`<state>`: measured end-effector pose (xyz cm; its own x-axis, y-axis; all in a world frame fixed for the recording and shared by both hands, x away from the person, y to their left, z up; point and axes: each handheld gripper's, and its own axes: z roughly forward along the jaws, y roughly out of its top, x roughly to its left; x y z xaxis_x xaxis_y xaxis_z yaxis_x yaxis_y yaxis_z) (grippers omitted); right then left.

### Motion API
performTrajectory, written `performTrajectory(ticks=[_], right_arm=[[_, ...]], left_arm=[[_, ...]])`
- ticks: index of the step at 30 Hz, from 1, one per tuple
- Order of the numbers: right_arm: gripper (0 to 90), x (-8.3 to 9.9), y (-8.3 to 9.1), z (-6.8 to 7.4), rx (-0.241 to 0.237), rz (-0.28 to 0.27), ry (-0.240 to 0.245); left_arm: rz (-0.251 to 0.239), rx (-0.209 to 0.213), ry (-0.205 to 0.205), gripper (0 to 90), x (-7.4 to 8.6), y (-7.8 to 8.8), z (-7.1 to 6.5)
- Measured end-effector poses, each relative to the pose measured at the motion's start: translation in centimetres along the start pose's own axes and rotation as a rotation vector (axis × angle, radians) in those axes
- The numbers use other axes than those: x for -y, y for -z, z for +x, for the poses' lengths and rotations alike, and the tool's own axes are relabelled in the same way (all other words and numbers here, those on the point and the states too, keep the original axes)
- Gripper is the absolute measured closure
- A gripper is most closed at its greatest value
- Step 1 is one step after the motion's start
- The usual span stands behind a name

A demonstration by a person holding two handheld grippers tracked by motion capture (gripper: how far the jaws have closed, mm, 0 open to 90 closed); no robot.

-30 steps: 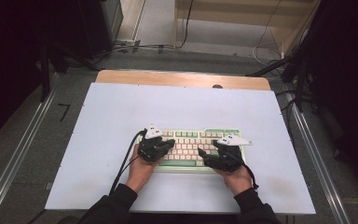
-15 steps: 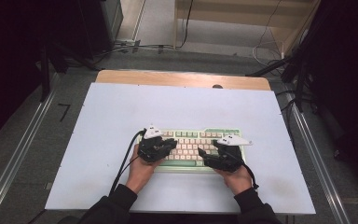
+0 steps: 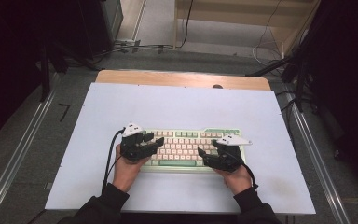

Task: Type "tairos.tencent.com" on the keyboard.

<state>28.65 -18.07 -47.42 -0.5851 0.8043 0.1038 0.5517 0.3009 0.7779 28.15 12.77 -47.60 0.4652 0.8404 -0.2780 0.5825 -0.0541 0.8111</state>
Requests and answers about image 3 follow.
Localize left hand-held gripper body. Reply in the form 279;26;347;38
119;123;157;163

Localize left hand-held gripper black cable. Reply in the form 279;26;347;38
101;127;126;196

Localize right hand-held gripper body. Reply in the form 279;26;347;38
205;133;254;174

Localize wooden shelf unit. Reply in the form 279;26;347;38
172;0;322;58

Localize right hand-held gripper black cable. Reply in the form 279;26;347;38
240;161;260;191

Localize dark cabinet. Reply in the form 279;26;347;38
77;0;125;61

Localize thin grey cable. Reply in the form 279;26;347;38
252;0;285;68

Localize dark curtain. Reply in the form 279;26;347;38
0;0;86;147
297;0;358;189

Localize black floor cables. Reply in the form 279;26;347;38
91;43;177;65

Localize hand-held gripper black cable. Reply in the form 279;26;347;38
101;127;126;196
240;161;260;191

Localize hanging black cable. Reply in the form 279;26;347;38
176;0;196;49

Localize metal floor rail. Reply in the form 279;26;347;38
0;88;59;224
283;91;352;224

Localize person's right hand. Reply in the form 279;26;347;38
221;163;254;196

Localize black tripod leg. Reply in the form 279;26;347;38
245;55;294;78

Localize person's left hand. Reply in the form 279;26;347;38
111;144;151;194

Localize wooden table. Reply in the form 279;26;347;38
94;69;272;91

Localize green and pink keyboard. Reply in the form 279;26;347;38
136;127;249;175

